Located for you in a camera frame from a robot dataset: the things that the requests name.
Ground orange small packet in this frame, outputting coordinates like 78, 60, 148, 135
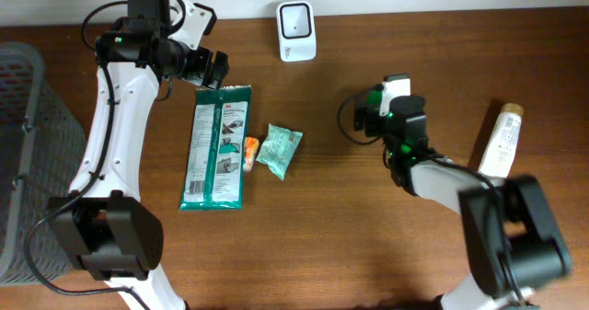
243, 136, 260, 172

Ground white tube with gold cap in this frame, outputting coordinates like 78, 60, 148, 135
478, 103, 524, 178

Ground green white 3M package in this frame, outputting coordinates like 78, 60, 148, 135
179, 86, 252, 212

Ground teal snack packet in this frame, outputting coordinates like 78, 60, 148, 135
256, 124, 303, 180

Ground green lid glass jar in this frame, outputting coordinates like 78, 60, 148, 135
365, 90, 382, 108

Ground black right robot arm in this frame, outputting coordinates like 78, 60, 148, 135
353, 92, 572, 309

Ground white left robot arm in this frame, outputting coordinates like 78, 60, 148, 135
46, 7, 228, 309

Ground white barcode scanner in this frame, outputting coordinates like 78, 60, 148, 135
276, 1, 317, 63

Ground grey plastic mesh basket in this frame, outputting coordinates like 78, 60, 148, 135
1, 42, 87, 287

